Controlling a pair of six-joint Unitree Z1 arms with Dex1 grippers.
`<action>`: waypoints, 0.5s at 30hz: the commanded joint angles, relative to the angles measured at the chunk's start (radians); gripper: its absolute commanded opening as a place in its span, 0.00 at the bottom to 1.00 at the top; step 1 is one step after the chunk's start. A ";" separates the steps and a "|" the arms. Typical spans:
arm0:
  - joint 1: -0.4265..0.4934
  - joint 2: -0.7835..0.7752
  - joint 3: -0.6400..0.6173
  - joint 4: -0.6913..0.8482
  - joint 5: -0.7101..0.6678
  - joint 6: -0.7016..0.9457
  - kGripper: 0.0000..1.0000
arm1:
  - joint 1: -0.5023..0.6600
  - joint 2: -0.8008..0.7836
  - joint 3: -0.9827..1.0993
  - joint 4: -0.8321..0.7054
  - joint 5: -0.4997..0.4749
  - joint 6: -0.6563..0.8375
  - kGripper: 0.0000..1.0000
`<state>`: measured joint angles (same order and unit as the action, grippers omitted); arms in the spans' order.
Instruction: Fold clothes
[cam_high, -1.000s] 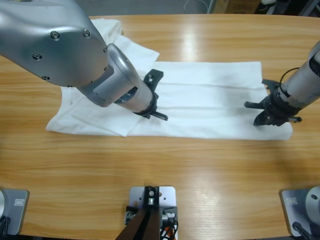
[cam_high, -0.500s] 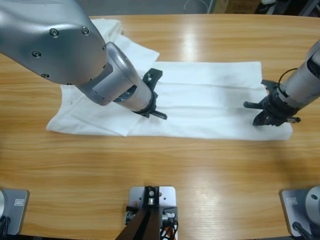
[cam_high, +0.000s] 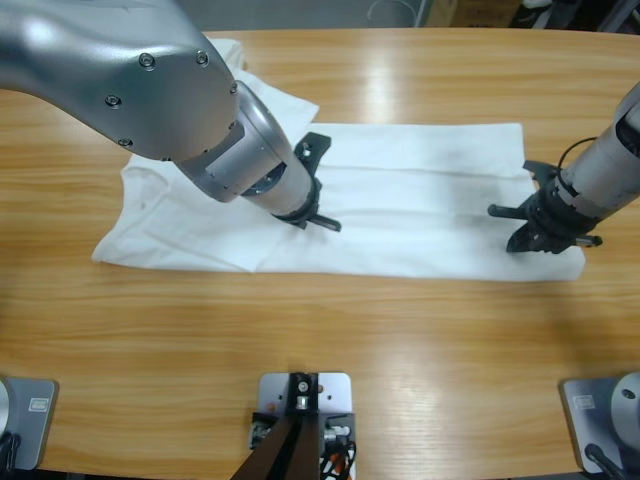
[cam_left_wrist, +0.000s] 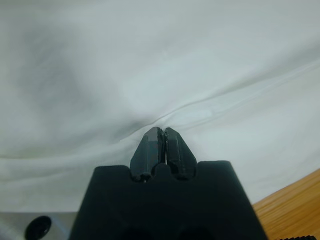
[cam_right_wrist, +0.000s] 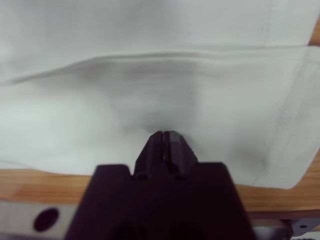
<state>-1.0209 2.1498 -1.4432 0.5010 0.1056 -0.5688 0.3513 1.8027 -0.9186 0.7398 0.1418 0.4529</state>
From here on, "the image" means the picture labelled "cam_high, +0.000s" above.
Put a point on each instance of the grey metal frame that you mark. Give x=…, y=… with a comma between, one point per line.
x=620, y=15

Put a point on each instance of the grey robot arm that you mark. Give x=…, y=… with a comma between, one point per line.
x=125, y=75
x=605, y=170

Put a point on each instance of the white t-shirt with black print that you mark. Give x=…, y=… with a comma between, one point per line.
x=400, y=210

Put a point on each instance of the brown cardboard box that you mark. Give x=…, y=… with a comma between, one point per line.
x=470, y=11

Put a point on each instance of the dark camera stand post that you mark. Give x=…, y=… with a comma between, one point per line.
x=295, y=450

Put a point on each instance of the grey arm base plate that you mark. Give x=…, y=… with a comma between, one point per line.
x=30, y=425
x=595, y=415

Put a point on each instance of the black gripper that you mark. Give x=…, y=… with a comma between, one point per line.
x=310, y=212
x=555, y=220

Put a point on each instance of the white mounting block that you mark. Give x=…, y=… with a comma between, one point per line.
x=335, y=395

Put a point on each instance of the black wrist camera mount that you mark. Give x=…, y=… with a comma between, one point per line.
x=315, y=147
x=540, y=172

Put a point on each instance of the folded white t-shirt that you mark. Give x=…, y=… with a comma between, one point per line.
x=232, y=50

